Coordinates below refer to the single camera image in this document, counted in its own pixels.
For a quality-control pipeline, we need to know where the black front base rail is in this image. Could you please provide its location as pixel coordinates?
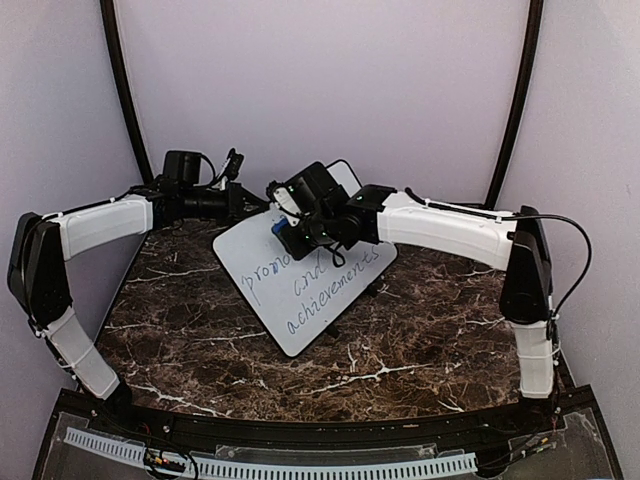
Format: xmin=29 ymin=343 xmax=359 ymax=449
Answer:
xmin=39 ymin=386 xmax=609 ymax=462

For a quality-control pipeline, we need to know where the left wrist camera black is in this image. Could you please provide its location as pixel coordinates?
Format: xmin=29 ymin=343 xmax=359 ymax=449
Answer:
xmin=162 ymin=150 xmax=203 ymax=185

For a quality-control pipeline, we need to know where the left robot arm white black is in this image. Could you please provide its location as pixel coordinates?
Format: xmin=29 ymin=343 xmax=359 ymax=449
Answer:
xmin=7 ymin=182 xmax=248 ymax=436

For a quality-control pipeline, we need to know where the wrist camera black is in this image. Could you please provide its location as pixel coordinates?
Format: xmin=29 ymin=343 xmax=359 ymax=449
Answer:
xmin=285 ymin=161 xmax=349 ymax=218
xmin=162 ymin=150 xmax=203 ymax=185

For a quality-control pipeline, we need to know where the black frame post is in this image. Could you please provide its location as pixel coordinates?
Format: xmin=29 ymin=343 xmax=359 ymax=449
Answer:
xmin=483 ymin=0 xmax=544 ymax=210
xmin=98 ymin=0 xmax=153 ymax=183

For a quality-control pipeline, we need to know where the left black frame post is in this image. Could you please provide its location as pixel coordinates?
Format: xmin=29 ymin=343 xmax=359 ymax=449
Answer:
xmin=98 ymin=0 xmax=153 ymax=183

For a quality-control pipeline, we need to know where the white whiteboard with black frame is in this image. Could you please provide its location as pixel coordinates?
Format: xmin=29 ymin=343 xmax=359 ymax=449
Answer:
xmin=211 ymin=158 xmax=400 ymax=359

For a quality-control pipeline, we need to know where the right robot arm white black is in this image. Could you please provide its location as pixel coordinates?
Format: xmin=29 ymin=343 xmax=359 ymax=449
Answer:
xmin=272 ymin=180 xmax=555 ymax=434

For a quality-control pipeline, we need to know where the blue whiteboard eraser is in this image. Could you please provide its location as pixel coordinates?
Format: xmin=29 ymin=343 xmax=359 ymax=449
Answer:
xmin=271 ymin=218 xmax=289 ymax=236

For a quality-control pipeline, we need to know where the right black frame post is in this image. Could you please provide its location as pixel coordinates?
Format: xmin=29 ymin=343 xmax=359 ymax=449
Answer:
xmin=483 ymin=0 xmax=544 ymax=210

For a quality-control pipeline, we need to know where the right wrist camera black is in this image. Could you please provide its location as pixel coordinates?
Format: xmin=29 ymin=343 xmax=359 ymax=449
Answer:
xmin=285 ymin=161 xmax=349 ymax=218

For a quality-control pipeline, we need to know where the white slotted cable duct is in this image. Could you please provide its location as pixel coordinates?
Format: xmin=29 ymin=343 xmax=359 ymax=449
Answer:
xmin=63 ymin=427 xmax=477 ymax=479

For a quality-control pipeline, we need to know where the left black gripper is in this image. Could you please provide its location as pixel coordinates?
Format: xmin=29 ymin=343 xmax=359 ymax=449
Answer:
xmin=181 ymin=181 xmax=270 ymax=225

